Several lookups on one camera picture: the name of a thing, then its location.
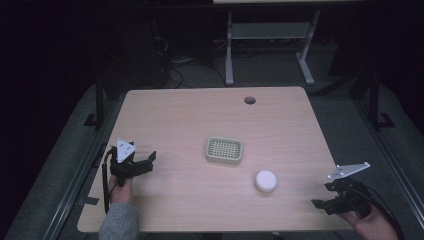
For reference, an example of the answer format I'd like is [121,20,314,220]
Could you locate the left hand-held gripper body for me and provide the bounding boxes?
[105,138,145,188]

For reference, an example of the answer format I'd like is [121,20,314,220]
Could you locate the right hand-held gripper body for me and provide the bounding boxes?
[324,161,372,218]

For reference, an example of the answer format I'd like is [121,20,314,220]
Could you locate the white round soap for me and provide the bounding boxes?
[254,169,278,194]

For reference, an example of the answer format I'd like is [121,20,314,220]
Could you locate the green soap dish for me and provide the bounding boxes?
[204,136,244,166]

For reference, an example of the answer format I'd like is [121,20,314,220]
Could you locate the person's left hand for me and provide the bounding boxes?
[107,174,135,205]

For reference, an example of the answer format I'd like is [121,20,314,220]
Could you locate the person's right hand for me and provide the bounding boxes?
[339,203,401,240]

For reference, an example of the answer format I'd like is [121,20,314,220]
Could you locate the black metal stand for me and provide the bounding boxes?
[83,79,106,130]
[367,71,396,132]

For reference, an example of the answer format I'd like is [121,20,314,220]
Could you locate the grey tape piece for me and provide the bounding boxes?
[81,196,101,207]

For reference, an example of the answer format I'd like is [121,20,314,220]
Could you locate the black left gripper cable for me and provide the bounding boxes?
[101,146,118,215]

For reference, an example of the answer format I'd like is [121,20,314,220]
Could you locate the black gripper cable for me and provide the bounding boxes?
[353,179,406,240]
[101,146,118,215]

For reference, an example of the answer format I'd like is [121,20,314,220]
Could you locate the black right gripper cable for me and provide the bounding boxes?
[353,179,406,240]

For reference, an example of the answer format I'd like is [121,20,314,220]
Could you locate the aluminium frame rail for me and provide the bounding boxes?
[42,96,125,240]

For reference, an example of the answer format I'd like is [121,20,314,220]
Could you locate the black floor cables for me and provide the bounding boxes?
[151,31,201,90]

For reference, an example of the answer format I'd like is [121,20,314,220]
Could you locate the white metal table frame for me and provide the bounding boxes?
[224,9,322,87]

